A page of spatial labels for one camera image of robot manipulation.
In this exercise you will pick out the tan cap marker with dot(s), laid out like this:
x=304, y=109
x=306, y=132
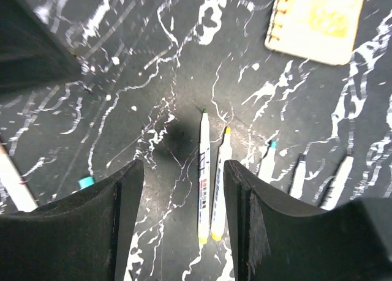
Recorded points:
x=15, y=185

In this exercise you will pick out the teal cap marker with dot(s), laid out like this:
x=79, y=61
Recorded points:
x=86, y=182

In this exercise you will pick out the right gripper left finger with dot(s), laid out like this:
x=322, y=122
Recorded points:
x=85, y=236

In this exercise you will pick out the green cap marker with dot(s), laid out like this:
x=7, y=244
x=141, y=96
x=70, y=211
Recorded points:
x=204, y=179

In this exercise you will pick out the purple cap marker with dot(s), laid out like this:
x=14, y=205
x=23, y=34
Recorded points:
x=337, y=186

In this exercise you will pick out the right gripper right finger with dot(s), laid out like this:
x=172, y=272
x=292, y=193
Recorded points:
x=277, y=237

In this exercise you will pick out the yellow cap marker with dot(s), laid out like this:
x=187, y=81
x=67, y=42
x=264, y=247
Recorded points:
x=219, y=208

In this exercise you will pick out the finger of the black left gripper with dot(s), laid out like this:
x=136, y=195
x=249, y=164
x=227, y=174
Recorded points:
x=30, y=54

